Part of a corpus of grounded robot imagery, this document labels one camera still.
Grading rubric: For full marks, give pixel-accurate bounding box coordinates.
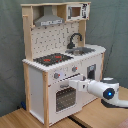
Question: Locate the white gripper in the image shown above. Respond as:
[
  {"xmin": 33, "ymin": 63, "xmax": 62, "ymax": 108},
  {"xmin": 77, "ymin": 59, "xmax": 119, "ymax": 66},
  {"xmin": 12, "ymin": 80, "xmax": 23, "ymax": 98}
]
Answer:
[{"xmin": 69, "ymin": 79, "xmax": 90, "ymax": 92}]

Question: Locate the white oven door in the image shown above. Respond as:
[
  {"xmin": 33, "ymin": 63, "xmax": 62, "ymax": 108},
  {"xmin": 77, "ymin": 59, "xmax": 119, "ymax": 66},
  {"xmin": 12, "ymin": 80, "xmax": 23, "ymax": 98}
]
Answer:
[{"xmin": 48, "ymin": 75, "xmax": 82, "ymax": 125}]

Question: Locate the white toy microwave door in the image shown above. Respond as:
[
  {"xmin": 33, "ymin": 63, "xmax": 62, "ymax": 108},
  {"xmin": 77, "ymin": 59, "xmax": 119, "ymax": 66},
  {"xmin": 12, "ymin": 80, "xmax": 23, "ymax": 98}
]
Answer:
[{"xmin": 67, "ymin": 4, "xmax": 88, "ymax": 20}]

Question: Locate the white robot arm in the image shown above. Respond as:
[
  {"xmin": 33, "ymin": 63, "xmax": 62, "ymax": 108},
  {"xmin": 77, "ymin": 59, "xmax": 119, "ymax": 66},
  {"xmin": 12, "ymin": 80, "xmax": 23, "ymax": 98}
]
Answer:
[{"xmin": 69, "ymin": 77, "xmax": 128, "ymax": 109}]

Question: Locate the wooden toy kitchen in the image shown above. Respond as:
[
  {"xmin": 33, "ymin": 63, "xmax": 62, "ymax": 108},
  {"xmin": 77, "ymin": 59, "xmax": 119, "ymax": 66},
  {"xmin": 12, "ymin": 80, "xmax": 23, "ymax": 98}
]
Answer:
[{"xmin": 22, "ymin": 2, "xmax": 105, "ymax": 127}]

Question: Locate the right red stove knob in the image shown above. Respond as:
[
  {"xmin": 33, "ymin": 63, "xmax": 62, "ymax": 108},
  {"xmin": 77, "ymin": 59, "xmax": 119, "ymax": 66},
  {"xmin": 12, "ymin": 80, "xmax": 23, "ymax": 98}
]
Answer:
[{"xmin": 72, "ymin": 66, "xmax": 78, "ymax": 72}]

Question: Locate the red stove knob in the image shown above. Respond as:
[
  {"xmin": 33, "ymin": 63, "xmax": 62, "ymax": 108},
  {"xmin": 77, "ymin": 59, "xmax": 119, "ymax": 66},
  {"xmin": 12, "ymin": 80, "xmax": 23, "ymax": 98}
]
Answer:
[
  {"xmin": 54, "ymin": 73, "xmax": 60, "ymax": 79},
  {"xmin": 72, "ymin": 66, "xmax": 78, "ymax": 72}
]

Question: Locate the white cupboard door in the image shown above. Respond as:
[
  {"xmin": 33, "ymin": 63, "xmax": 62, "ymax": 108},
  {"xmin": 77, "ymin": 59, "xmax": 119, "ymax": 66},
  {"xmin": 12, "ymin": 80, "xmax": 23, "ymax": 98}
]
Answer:
[{"xmin": 80, "ymin": 55, "xmax": 102, "ymax": 105}]

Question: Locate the left red stove knob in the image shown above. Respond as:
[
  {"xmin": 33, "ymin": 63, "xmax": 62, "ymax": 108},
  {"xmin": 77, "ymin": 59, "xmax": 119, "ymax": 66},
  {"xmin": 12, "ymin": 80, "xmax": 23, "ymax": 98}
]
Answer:
[{"xmin": 54, "ymin": 73, "xmax": 60, "ymax": 79}]

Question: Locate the grey toy sink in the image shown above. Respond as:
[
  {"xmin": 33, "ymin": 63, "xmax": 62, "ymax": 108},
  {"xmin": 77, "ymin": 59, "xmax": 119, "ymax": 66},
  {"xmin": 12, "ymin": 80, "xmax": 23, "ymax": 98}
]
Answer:
[{"xmin": 66, "ymin": 47, "xmax": 94, "ymax": 56}]

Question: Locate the black toy stovetop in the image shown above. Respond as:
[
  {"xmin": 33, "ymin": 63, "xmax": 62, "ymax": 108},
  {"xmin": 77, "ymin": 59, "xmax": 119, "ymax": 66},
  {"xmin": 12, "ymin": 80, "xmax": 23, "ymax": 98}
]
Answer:
[{"xmin": 34, "ymin": 53, "xmax": 70, "ymax": 66}]

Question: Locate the black toy faucet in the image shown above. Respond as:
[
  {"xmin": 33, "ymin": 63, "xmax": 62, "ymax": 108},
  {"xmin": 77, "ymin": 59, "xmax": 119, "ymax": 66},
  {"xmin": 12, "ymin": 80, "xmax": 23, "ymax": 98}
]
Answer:
[{"xmin": 67, "ymin": 33, "xmax": 83, "ymax": 49}]

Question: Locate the grey range hood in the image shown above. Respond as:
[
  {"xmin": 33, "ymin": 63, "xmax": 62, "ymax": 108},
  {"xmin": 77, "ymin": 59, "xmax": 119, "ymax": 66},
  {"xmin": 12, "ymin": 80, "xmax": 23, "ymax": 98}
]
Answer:
[{"xmin": 35, "ymin": 5, "xmax": 64, "ymax": 27}]

